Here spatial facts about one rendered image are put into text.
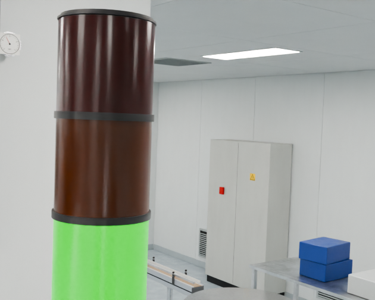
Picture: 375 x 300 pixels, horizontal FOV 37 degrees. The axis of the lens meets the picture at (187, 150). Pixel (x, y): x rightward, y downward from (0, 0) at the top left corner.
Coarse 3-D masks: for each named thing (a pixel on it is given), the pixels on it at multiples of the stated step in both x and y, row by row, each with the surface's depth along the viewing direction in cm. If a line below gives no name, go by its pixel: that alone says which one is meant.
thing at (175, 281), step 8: (152, 264) 513; (160, 264) 513; (152, 272) 507; (160, 272) 501; (168, 272) 491; (176, 272) 493; (160, 280) 497; (168, 280) 487; (176, 280) 478; (184, 280) 478; (192, 280) 478; (200, 280) 467; (176, 288) 478; (184, 288) 469; (192, 288) 460; (200, 288) 465
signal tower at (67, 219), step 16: (64, 16) 27; (128, 16) 26; (144, 16) 27; (64, 112) 27; (80, 112) 26; (96, 112) 26; (80, 224) 26; (96, 224) 26; (112, 224) 27; (128, 224) 27
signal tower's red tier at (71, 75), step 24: (72, 24) 26; (96, 24) 26; (120, 24) 26; (144, 24) 27; (72, 48) 26; (96, 48) 26; (120, 48) 26; (144, 48) 27; (72, 72) 26; (96, 72) 26; (120, 72) 26; (144, 72) 27; (72, 96) 26; (96, 96) 26; (120, 96) 26; (144, 96) 27
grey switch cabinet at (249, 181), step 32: (224, 160) 771; (256, 160) 721; (288, 160) 721; (224, 192) 771; (256, 192) 721; (288, 192) 725; (224, 224) 771; (256, 224) 721; (288, 224) 729; (224, 256) 771; (256, 256) 721
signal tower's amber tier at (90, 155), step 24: (72, 120) 27; (96, 120) 26; (72, 144) 27; (96, 144) 26; (120, 144) 27; (144, 144) 28; (72, 168) 27; (96, 168) 26; (120, 168) 27; (144, 168) 28; (72, 192) 27; (96, 192) 26; (120, 192) 27; (144, 192) 28; (96, 216) 26; (120, 216) 27
